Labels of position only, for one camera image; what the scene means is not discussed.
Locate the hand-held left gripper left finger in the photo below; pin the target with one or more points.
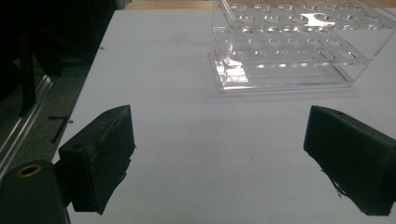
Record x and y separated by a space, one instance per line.
96 161

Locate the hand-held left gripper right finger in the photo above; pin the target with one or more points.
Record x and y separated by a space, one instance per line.
351 155

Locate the clear acrylic tube rack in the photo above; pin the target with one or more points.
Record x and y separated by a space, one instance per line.
280 46

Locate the black stand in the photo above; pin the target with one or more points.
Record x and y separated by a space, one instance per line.
28 77

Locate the metal floor rail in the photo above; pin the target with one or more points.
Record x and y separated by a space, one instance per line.
18 137

